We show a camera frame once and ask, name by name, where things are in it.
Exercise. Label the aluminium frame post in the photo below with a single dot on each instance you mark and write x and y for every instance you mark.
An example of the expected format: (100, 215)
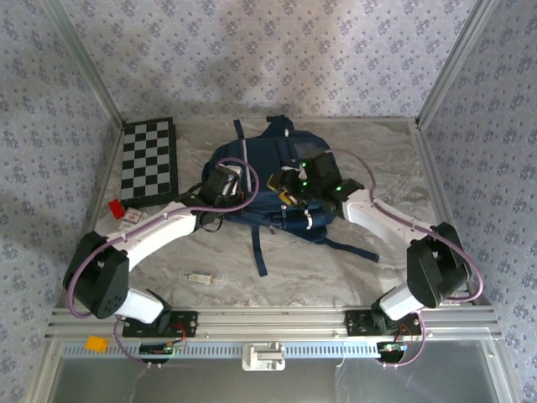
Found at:
(92, 71)
(449, 71)

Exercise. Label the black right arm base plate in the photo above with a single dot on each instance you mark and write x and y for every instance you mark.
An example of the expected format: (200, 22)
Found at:
(356, 322)

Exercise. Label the aluminium side rail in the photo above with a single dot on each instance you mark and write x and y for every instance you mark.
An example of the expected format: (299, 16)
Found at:
(93, 210)
(445, 210)

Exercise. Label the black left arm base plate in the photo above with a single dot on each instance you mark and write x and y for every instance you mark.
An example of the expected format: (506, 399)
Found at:
(189, 325)

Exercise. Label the white and red card box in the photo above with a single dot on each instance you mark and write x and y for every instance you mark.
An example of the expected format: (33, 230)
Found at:
(132, 217)

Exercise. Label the navy blue backpack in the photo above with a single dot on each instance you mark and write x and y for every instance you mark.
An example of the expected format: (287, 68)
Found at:
(272, 155)

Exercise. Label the grey metal sheet panel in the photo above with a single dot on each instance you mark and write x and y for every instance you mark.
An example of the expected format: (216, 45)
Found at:
(168, 382)

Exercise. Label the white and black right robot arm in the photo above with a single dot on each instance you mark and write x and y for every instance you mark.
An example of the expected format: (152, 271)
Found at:
(369, 214)

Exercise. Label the small green circuit board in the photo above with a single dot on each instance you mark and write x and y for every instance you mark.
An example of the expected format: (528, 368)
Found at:
(392, 347)
(157, 348)

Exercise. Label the black and grey chessboard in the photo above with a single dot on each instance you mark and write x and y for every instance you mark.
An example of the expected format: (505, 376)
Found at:
(147, 163)

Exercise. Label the white plastic latch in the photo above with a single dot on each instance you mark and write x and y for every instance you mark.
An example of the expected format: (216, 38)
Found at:
(263, 357)

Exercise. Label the small red box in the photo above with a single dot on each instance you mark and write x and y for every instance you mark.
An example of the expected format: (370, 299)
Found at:
(116, 209)

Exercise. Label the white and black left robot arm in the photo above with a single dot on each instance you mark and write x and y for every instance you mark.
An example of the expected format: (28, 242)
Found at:
(159, 231)

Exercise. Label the aluminium frame rail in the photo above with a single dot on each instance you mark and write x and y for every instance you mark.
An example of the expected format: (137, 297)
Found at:
(268, 323)

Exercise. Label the orange plastic connector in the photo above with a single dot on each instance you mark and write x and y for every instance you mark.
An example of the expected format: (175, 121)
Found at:
(96, 343)

